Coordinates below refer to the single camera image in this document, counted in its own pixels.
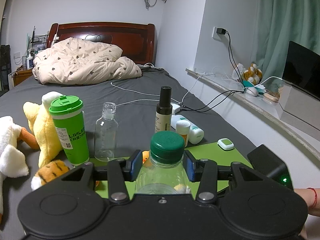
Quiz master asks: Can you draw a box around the round wooden disc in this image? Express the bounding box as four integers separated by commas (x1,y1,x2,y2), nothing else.
263,92,279,103

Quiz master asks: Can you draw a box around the empty clear glass bottle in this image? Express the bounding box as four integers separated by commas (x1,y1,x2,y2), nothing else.
94,102,118,162

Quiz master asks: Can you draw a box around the white cardboard box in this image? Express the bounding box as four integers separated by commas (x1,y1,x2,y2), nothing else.
278,82,320,130

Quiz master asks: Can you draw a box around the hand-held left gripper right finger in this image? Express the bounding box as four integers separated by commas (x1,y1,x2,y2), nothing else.
183,151,265,203

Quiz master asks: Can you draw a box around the black charging cable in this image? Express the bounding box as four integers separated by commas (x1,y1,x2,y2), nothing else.
181,31,247,113

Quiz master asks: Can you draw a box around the white plastic bag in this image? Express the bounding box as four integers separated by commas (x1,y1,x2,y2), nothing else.
232,63,247,80

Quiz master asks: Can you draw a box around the black wire rack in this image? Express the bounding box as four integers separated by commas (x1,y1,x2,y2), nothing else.
26,26,50,55

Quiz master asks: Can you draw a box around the stone window sill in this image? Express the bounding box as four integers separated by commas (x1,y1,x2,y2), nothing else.
185,67,320,153

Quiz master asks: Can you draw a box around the orange white plush toy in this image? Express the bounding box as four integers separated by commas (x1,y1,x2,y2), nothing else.
244,63,263,85

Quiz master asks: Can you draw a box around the beige heart-print quilt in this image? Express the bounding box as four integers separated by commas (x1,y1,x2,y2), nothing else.
32,38,142,85

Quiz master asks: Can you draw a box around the small white bottle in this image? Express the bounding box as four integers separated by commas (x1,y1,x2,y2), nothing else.
26,52,35,70

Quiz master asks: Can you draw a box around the wooden bedside table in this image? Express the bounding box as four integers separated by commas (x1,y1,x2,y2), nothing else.
12,69,34,87

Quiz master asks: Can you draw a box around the brown spray bottle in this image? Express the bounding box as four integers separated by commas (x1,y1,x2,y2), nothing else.
155,86,173,133

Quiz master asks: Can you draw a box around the small white green case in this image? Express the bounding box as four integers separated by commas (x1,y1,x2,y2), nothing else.
217,138,233,150

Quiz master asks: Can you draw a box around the white orange-label pill bottle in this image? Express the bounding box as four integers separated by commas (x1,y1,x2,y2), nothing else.
176,120,192,148

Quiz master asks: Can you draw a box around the teal pouch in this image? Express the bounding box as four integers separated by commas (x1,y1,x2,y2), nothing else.
241,80,267,95

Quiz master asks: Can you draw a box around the white charging cable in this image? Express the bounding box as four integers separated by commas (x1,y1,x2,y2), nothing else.
182,67,240,103
244,76,284,90
110,81,181,106

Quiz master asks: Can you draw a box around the green leather mat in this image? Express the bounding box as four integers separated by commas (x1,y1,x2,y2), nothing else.
89,141,258,198

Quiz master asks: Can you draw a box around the tall black bag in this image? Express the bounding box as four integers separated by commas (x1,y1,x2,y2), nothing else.
0,44,12,90

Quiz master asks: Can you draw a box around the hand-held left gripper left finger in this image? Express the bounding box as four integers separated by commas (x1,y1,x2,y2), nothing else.
59,149,143,203

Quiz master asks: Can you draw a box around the red string bracelet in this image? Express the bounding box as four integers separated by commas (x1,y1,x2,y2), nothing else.
307,187,318,205

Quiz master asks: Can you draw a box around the yellow plush toy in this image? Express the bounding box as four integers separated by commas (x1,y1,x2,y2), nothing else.
23,91,67,168

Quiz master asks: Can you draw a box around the green lidded cup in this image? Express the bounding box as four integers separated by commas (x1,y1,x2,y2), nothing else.
49,95,90,167

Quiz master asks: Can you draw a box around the white round jar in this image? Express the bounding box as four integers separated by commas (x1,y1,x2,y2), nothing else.
171,114,204,145

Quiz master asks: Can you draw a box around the tiger plush toy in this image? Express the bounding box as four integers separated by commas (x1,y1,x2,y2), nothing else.
30,160,71,191

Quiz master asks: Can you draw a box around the person's right forearm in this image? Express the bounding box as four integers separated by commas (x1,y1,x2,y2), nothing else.
293,187,320,216

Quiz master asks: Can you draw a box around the green curtain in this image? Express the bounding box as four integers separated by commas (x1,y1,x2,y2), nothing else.
250,0,320,85

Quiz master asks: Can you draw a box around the silver laptop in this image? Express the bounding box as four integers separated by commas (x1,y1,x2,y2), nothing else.
282,40,320,97

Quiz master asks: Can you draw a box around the clear plastic water bottle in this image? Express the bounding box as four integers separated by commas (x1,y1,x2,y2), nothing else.
134,131,192,195

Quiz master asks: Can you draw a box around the white goose plush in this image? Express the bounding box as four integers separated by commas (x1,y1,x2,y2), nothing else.
0,116,39,214

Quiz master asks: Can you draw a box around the dark wooden headboard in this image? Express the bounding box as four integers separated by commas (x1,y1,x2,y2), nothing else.
46,22,156,67

